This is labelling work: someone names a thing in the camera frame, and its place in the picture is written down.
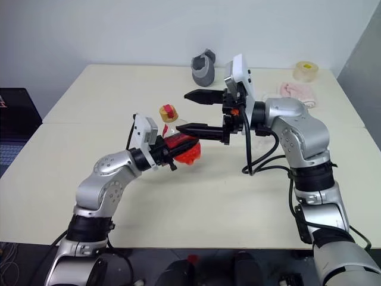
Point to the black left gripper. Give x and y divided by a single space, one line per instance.
160 153

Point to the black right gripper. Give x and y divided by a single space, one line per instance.
235 119

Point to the clear bottle with red drink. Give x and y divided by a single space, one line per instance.
190 156

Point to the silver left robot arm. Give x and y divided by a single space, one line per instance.
101 190

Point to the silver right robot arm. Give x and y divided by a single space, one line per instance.
306 134

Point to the pink folded towel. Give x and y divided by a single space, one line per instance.
297 92

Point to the clear yellowish tape roll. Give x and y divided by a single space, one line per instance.
305 73

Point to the small red part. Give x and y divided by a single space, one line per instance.
193 259

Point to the dark rounded shape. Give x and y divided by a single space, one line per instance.
175 275

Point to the black laptop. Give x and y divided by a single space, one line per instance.
18 119

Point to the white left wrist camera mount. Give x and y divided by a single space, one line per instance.
141 131

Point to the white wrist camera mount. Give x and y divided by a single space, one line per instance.
242 71
141 131

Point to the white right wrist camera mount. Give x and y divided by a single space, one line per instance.
242 71

